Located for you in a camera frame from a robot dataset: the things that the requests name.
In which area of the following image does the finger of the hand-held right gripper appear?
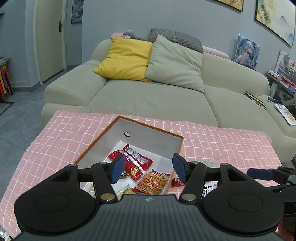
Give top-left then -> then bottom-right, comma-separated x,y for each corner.
246,166 -> 296,186

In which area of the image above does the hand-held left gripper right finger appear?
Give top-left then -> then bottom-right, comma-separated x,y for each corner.
172,153 -> 251,203

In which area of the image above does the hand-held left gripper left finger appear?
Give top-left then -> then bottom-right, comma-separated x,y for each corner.
48,154 -> 126,203

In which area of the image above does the red packet with silver label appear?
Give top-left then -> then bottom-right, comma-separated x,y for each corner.
108,144 -> 154,181

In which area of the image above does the yellow chips bag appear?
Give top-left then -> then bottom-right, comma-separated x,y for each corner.
116,184 -> 132,201

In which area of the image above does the red fries snack bag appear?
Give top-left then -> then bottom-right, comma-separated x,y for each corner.
132,169 -> 173,195

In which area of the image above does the white box with orange rim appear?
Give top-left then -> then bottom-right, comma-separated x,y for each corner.
73,115 -> 184,197

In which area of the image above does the red sausage stick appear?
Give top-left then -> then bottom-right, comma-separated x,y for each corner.
171,177 -> 186,188

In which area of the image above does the white snack packet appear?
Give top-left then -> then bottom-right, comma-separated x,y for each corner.
202,181 -> 219,200

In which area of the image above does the open magazine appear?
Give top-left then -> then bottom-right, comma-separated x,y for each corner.
275,104 -> 296,126

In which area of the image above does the pink checked tablecloth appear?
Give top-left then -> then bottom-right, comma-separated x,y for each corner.
0,110 -> 284,241

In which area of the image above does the dark book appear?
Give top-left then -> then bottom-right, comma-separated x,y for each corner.
245,91 -> 267,109

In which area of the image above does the beige sofa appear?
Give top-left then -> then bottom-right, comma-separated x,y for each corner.
41,39 -> 296,163

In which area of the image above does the white bookshelf with books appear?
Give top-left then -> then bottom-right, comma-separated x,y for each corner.
266,49 -> 296,105

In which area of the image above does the beige pillow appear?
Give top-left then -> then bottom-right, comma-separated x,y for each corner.
144,34 -> 205,93

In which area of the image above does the yellow pillow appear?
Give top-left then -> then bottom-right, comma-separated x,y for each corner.
93,37 -> 154,82

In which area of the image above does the pink cushion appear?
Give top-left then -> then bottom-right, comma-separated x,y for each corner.
202,46 -> 229,59

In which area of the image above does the anime print pillow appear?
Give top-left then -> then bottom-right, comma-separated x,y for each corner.
234,34 -> 261,70

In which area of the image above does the grey striped pillow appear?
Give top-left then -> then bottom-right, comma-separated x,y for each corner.
148,28 -> 204,54

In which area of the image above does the grey plush toy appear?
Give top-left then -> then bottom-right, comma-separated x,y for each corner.
124,29 -> 144,40

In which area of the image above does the white door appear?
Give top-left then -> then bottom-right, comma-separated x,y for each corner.
37,0 -> 67,84

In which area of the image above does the large framed landscape painting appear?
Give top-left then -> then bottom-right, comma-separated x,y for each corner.
254,0 -> 296,48

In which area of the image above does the small framed landscape painting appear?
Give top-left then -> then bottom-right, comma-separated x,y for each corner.
213,0 -> 244,12

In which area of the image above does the small blue wall picture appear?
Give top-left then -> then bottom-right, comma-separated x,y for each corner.
71,0 -> 84,24

